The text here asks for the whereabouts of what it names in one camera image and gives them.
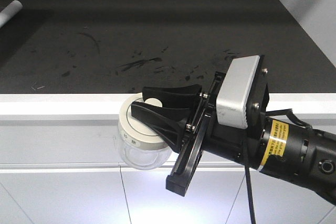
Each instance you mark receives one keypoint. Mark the glass jar with white lid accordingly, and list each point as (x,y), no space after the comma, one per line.
(138,145)

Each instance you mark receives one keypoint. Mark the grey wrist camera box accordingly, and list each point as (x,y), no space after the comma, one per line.
(243,96)

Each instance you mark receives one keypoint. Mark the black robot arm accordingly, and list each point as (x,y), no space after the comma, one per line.
(276,143)

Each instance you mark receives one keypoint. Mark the white cabinet door left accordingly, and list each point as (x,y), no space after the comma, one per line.
(75,195)

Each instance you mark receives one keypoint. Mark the white paper roll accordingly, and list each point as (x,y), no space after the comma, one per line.
(10,11)

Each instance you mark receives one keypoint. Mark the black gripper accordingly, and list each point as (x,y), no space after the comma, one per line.
(169,122)

